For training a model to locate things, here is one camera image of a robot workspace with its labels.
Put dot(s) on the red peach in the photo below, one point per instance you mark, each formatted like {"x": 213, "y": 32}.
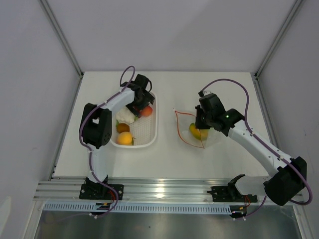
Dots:
{"x": 146, "y": 112}

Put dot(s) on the white cauliflower with green leaves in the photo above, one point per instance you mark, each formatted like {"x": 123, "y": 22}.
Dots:
{"x": 125, "y": 116}

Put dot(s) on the right aluminium frame post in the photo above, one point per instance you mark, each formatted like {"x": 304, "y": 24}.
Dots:
{"x": 279, "y": 37}

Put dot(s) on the white perforated plastic basket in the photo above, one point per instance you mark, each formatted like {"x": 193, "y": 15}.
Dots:
{"x": 144, "y": 130}

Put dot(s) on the aluminium mounting rail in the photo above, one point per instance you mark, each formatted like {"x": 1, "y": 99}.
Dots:
{"x": 136, "y": 190}

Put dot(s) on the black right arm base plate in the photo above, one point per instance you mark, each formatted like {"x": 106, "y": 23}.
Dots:
{"x": 230, "y": 194}

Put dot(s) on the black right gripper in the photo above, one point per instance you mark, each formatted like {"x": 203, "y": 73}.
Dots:
{"x": 199, "y": 124}

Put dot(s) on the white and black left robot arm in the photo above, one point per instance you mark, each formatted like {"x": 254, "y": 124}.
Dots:
{"x": 97, "y": 122}

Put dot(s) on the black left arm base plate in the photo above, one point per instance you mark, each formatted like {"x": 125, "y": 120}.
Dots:
{"x": 95, "y": 191}

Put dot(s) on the white slotted cable duct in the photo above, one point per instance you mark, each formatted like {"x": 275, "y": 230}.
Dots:
{"x": 139, "y": 208}

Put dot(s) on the aluminium frame post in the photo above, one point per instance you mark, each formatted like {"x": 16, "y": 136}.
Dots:
{"x": 60, "y": 36}
{"x": 279, "y": 37}

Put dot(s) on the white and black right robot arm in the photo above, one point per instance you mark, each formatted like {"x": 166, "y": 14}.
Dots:
{"x": 286, "y": 175}

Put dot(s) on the yellow green mango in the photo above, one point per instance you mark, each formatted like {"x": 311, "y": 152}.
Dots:
{"x": 199, "y": 134}

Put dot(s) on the orange apricot fruit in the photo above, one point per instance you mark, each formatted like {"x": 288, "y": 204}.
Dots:
{"x": 125, "y": 138}

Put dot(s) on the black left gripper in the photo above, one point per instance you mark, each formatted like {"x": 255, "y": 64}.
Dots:
{"x": 147, "y": 99}

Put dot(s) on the brown kiwi fruit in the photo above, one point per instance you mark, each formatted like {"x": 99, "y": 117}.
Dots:
{"x": 122, "y": 127}

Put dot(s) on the left aluminium frame post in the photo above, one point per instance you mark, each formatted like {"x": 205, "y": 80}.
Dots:
{"x": 60, "y": 36}

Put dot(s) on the clear zip bag orange zipper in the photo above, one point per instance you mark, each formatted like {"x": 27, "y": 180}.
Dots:
{"x": 189, "y": 134}

